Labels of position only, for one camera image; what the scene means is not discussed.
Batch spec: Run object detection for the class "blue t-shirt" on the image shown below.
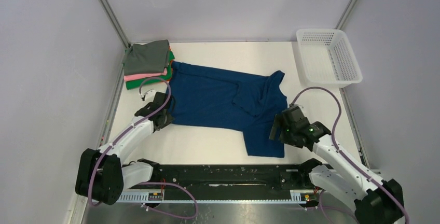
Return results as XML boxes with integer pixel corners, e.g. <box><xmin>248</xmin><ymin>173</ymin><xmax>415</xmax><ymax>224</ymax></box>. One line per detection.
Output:
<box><xmin>169</xmin><ymin>62</ymin><xmax>287</xmax><ymax>158</ymax></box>

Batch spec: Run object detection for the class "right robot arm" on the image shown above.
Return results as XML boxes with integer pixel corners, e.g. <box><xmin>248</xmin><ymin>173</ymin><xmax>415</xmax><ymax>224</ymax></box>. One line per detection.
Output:
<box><xmin>269</xmin><ymin>105</ymin><xmax>408</xmax><ymax>223</ymax></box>

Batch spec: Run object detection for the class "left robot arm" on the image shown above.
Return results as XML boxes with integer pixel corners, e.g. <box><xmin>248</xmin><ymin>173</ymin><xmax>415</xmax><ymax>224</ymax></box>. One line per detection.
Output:
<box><xmin>75</xmin><ymin>90</ymin><xmax>176</xmax><ymax>206</ymax></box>

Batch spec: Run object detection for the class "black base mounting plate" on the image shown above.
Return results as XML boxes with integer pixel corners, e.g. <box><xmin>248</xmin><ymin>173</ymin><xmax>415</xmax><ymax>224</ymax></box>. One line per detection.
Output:
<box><xmin>101</xmin><ymin>159</ymin><xmax>322</xmax><ymax>205</ymax></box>

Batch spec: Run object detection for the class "pink folded t-shirt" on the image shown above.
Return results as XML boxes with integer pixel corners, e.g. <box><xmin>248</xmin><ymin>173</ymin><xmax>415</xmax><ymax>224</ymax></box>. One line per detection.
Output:
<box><xmin>123</xmin><ymin>68</ymin><xmax>168</xmax><ymax>82</ymax></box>

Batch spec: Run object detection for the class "orange folded t-shirt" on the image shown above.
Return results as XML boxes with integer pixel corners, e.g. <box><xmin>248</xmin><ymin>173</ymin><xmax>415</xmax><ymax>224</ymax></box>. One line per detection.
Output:
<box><xmin>167</xmin><ymin>47</ymin><xmax>175</xmax><ymax>76</ymax></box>

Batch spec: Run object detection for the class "grey folded t-shirt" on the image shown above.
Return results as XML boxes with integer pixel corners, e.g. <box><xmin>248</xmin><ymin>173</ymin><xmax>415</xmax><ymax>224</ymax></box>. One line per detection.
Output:
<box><xmin>122</xmin><ymin>39</ymin><xmax>170</xmax><ymax>76</ymax></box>

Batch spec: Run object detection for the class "white perforated plastic basket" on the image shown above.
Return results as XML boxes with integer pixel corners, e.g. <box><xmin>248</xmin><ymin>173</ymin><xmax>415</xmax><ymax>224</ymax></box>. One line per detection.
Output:
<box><xmin>296</xmin><ymin>29</ymin><xmax>363</xmax><ymax>88</ymax></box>

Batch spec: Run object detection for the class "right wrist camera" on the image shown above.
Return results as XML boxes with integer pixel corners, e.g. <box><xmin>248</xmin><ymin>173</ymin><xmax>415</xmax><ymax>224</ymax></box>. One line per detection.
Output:
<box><xmin>290</xmin><ymin>103</ymin><xmax>305</xmax><ymax>110</ymax></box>

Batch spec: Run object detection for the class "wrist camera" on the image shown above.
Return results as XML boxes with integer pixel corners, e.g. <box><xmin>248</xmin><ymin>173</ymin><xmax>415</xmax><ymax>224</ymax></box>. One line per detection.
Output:
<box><xmin>140</xmin><ymin>89</ymin><xmax>157</xmax><ymax>102</ymax></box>
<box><xmin>290</xmin><ymin>103</ymin><xmax>305</xmax><ymax>110</ymax></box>

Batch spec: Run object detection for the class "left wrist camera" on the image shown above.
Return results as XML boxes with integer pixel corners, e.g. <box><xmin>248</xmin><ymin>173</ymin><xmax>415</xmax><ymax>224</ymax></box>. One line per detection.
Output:
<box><xmin>140</xmin><ymin>89</ymin><xmax>157</xmax><ymax>102</ymax></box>

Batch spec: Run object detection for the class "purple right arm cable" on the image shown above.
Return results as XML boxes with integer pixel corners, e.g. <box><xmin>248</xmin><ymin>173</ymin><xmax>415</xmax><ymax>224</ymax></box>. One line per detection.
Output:
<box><xmin>290</xmin><ymin>87</ymin><xmax>411</xmax><ymax>224</ymax></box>

